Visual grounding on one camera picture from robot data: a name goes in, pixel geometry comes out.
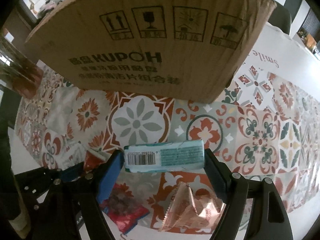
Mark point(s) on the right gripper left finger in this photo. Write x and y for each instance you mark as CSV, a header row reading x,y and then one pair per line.
x,y
95,187

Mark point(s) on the patterned table cloth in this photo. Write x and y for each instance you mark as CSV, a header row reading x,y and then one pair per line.
x,y
265,124

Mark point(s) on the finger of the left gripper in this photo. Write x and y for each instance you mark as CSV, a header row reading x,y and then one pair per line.
x,y
67,174

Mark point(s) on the rose gold foil packet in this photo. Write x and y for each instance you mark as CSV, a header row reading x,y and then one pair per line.
x,y
189,210

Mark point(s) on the teal tissue pack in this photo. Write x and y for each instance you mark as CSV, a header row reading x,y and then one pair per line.
x,y
164,157

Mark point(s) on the dark chair back right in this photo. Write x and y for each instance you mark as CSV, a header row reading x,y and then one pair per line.
x,y
281,18

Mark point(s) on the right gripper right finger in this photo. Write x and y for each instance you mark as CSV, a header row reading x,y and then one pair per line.
x,y
268,219

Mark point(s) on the brown cardboard box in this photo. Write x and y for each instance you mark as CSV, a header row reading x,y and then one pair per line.
x,y
183,49

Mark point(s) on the red snack packet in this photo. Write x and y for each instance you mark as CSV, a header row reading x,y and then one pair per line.
x,y
123,209

